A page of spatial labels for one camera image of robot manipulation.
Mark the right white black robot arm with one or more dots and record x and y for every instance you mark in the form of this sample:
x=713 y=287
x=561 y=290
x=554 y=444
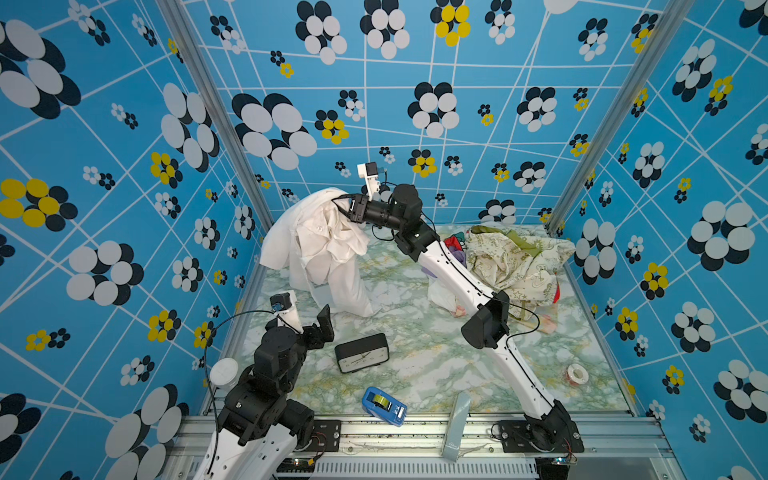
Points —
x=548 y=421

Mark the white round disc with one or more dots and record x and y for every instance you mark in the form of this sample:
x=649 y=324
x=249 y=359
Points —
x=224 y=374

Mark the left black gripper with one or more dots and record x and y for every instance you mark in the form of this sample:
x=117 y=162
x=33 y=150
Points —
x=317 y=341

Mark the red cloth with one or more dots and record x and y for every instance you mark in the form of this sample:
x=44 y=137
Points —
x=455 y=242

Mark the right aluminium corner post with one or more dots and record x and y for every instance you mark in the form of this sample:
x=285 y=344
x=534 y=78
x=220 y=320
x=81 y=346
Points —
x=669 y=23

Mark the cream floral patterned cloth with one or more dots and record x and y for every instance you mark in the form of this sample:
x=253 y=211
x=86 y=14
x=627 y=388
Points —
x=530 y=282

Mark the red white tape roll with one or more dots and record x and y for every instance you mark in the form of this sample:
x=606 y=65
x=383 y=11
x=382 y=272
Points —
x=577 y=375

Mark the white cloth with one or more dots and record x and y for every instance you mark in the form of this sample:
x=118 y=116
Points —
x=320 y=246

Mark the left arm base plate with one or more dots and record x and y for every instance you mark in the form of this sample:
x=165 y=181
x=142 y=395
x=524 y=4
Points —
x=323 y=436

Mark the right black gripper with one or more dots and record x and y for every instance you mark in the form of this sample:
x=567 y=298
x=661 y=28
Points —
x=357 y=216

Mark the purple cloth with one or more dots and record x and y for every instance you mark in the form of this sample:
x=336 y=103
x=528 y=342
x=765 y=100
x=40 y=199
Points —
x=459 y=254

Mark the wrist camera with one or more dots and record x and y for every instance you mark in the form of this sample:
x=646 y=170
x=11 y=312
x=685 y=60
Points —
x=282 y=302
x=368 y=171

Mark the left aluminium corner post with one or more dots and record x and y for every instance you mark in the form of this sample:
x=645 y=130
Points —
x=181 y=29

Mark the aluminium front frame rail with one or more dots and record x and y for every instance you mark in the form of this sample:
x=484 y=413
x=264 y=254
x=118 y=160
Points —
x=617 y=446

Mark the black rectangular alarm clock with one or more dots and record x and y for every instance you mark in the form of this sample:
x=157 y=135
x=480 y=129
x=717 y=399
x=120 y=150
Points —
x=362 y=353

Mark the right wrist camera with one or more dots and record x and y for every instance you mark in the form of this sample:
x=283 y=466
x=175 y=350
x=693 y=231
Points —
x=368 y=171

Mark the blue tape dispenser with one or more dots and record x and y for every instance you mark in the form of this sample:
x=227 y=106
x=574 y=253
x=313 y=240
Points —
x=383 y=406

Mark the aluminium corner post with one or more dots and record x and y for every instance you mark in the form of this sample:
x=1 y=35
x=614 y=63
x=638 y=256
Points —
x=181 y=29
x=669 y=23

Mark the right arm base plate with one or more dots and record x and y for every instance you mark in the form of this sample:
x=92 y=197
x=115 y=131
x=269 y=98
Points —
x=519 y=436

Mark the green cloth strip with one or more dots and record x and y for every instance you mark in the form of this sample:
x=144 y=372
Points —
x=530 y=248

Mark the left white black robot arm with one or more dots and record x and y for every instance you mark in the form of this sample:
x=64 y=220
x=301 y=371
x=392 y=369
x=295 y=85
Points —
x=259 y=426

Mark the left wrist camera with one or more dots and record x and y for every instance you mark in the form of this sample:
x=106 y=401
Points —
x=282 y=302

